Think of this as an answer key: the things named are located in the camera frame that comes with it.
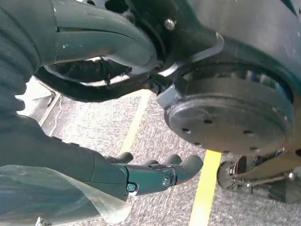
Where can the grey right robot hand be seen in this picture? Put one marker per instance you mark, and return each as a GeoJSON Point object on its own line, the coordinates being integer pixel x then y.
{"type": "Point", "coordinates": [70, 162]}

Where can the clear plastic film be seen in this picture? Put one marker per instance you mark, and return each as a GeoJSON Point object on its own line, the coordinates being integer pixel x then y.
{"type": "Point", "coordinates": [110, 206]}

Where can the ribbed grey right arm sleeve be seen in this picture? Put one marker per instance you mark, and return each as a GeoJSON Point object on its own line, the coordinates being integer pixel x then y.
{"type": "Point", "coordinates": [13, 46]}

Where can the yellow floor tape square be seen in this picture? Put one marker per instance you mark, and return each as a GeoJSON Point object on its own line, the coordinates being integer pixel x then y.
{"type": "Point", "coordinates": [204, 187]}

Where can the black round base disc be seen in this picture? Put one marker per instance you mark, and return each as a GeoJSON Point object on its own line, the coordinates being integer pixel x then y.
{"type": "Point", "coordinates": [223, 124]}

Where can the dark robot body housing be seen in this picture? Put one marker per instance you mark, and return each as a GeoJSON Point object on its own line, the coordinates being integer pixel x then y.
{"type": "Point", "coordinates": [247, 25]}

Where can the caster wheel with metal bracket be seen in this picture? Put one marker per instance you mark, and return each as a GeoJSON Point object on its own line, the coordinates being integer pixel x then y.
{"type": "Point", "coordinates": [225, 176]}

